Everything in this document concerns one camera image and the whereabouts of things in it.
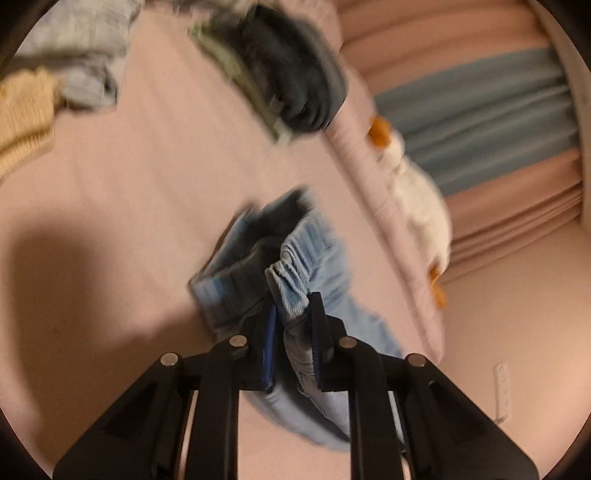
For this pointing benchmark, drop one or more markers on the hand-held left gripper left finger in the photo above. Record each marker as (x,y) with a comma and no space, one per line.
(268,355)

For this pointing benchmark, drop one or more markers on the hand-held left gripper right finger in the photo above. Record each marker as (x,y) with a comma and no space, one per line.
(316,344)

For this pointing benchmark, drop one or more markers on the light blue denim pants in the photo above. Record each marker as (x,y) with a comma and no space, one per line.
(318,258)

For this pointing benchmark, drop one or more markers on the pink duvet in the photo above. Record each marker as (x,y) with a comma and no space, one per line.
(362,184)

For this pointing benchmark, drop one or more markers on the white goose plush toy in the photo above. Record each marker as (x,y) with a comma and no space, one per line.
(415,198)

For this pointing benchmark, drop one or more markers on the dark blue folded jeans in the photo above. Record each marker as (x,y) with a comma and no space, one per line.
(286,69)

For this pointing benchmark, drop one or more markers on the blue curtain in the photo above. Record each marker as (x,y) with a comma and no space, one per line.
(485,115)

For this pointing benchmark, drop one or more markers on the light green folded cloth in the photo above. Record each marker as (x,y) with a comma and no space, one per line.
(217,48)

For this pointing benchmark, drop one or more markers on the pink curtain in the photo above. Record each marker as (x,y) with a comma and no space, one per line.
(415,27)

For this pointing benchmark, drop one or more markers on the yellow knit cloth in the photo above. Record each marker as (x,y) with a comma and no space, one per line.
(23,115)

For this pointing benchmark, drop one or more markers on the grey checked cloth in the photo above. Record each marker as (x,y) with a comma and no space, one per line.
(83,37)

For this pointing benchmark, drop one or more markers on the white wall socket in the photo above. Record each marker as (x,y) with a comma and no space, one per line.
(503,392)

